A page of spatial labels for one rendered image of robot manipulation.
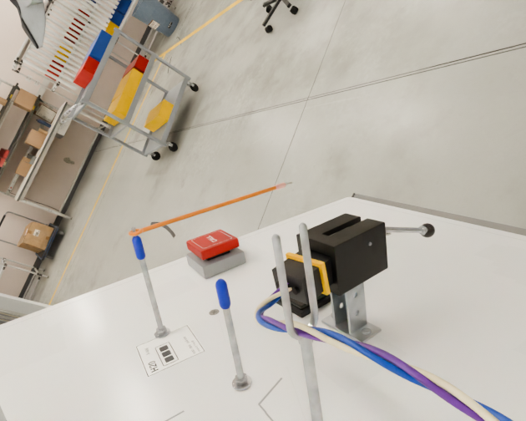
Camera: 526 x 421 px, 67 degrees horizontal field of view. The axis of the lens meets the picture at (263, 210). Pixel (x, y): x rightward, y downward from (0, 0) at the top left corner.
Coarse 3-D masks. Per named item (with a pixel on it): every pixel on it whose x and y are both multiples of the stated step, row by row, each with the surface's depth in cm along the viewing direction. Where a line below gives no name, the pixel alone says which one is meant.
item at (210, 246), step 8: (216, 232) 51; (224, 232) 50; (192, 240) 50; (200, 240) 49; (208, 240) 49; (216, 240) 48; (224, 240) 48; (232, 240) 48; (192, 248) 48; (200, 248) 47; (208, 248) 46; (216, 248) 47; (224, 248) 47; (232, 248) 48; (200, 256) 46; (208, 256) 46; (216, 256) 48
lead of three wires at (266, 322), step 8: (288, 288) 28; (272, 296) 27; (280, 296) 27; (264, 304) 26; (272, 304) 27; (256, 312) 24; (256, 320) 23; (264, 320) 22; (272, 320) 21; (280, 320) 21; (272, 328) 21; (280, 328) 21; (296, 328) 20; (304, 328) 19; (304, 336) 19
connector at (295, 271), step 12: (300, 252) 30; (312, 252) 30; (288, 264) 29; (300, 264) 29; (276, 276) 29; (288, 276) 28; (300, 276) 27; (276, 288) 30; (300, 288) 27; (300, 300) 28
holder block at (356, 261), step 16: (320, 224) 32; (336, 224) 32; (352, 224) 32; (368, 224) 31; (384, 224) 31; (320, 240) 29; (336, 240) 29; (352, 240) 29; (368, 240) 30; (384, 240) 31; (336, 256) 28; (352, 256) 29; (368, 256) 30; (384, 256) 31; (336, 272) 28; (352, 272) 29; (368, 272) 30; (336, 288) 29; (352, 288) 30
